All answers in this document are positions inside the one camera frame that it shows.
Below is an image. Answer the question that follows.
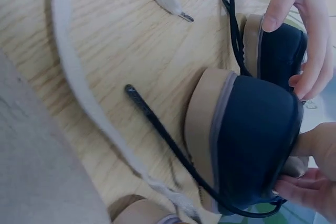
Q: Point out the person's left hand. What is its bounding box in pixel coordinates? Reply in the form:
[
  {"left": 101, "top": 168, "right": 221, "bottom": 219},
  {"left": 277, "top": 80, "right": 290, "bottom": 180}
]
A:
[{"left": 261, "top": 0, "right": 336, "bottom": 101}]

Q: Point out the person's right hand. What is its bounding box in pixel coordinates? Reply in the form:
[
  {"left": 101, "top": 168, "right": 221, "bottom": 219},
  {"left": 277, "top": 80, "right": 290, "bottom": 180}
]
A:
[{"left": 272, "top": 123, "right": 336, "bottom": 209}]

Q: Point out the navy shoe tan sole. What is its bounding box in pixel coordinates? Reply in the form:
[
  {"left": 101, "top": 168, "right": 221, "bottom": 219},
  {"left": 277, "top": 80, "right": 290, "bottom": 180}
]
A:
[
  {"left": 183, "top": 68, "right": 306, "bottom": 216},
  {"left": 239, "top": 13, "right": 309, "bottom": 94}
]

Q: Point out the black round shoelace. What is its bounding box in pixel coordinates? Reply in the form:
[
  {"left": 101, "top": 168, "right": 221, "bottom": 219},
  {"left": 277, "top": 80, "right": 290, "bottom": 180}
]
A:
[
  {"left": 124, "top": 83, "right": 288, "bottom": 220},
  {"left": 222, "top": 0, "right": 253, "bottom": 77}
]

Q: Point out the tan soled shoe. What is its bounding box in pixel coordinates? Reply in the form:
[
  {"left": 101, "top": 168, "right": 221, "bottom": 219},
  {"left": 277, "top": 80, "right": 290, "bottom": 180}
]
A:
[{"left": 108, "top": 194, "right": 186, "bottom": 224}]

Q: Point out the white flat shoelace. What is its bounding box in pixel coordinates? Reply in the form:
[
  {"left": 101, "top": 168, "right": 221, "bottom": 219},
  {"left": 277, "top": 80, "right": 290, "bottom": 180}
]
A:
[{"left": 51, "top": 0, "right": 203, "bottom": 224}]

